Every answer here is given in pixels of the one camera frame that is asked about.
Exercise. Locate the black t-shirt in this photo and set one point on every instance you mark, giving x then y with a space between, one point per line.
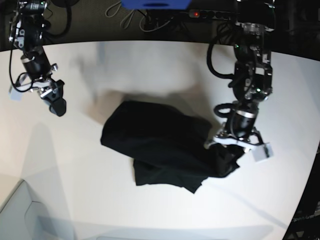
167 146

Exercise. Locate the blue box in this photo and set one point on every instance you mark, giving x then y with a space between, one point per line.
156 4

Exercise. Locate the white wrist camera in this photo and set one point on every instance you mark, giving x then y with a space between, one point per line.
14 94
262 152

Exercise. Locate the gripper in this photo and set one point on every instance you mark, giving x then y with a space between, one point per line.
39 78
226 139

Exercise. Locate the black power strip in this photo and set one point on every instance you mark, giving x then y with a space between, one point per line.
211 15

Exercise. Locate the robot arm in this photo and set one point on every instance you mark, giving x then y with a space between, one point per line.
251 81
28 30

